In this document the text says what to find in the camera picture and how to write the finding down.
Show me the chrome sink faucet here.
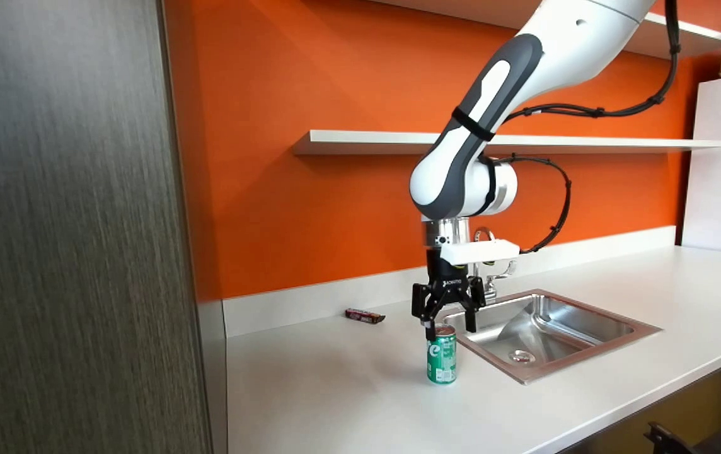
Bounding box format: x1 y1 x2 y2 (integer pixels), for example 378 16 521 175
473 226 521 304

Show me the green drink can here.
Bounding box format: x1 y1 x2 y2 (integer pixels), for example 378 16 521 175
424 325 460 389

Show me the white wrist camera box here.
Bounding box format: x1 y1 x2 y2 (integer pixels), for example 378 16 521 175
436 237 521 267

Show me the small dark flat bar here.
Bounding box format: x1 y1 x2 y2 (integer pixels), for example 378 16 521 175
343 309 388 328

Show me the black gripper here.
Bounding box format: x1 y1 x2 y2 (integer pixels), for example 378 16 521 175
410 244 489 345

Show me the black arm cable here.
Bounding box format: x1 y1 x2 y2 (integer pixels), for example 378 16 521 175
475 0 682 257

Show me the long white wall shelf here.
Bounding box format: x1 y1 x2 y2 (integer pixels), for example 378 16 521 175
289 127 721 160

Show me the dark wood cabinet panel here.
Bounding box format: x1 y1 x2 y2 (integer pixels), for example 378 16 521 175
0 0 217 454

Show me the stainless steel sink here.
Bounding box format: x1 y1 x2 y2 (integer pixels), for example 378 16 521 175
451 289 662 389

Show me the white wall shelf under ceiling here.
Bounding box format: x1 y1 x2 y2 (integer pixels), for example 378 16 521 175
375 0 721 63

